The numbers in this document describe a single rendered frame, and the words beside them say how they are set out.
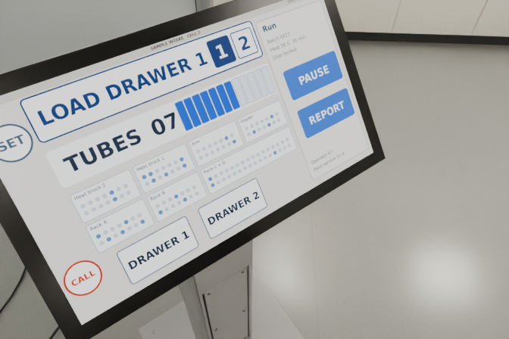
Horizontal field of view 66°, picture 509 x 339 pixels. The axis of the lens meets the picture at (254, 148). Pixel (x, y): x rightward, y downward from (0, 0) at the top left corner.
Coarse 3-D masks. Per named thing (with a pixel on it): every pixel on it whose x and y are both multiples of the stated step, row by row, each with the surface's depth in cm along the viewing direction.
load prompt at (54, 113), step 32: (224, 32) 52; (128, 64) 47; (160, 64) 48; (192, 64) 50; (224, 64) 52; (32, 96) 43; (64, 96) 44; (96, 96) 45; (128, 96) 47; (160, 96) 49; (32, 128) 43; (64, 128) 44
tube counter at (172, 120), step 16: (224, 80) 52; (240, 80) 53; (256, 80) 54; (272, 80) 55; (192, 96) 50; (208, 96) 51; (224, 96) 52; (240, 96) 53; (256, 96) 54; (160, 112) 49; (176, 112) 50; (192, 112) 50; (208, 112) 51; (224, 112) 52; (160, 128) 49; (176, 128) 50; (192, 128) 51; (160, 144) 49
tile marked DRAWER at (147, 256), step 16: (176, 224) 50; (144, 240) 48; (160, 240) 49; (176, 240) 50; (192, 240) 51; (128, 256) 48; (144, 256) 48; (160, 256) 49; (176, 256) 50; (128, 272) 48; (144, 272) 48
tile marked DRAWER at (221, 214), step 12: (252, 180) 55; (228, 192) 53; (240, 192) 54; (252, 192) 55; (204, 204) 52; (216, 204) 52; (228, 204) 53; (240, 204) 54; (252, 204) 55; (264, 204) 56; (204, 216) 52; (216, 216) 52; (228, 216) 53; (240, 216) 54; (216, 228) 52; (228, 228) 53
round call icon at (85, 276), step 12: (72, 264) 45; (84, 264) 45; (96, 264) 46; (60, 276) 44; (72, 276) 45; (84, 276) 45; (96, 276) 46; (72, 288) 45; (84, 288) 46; (96, 288) 46; (72, 300) 45
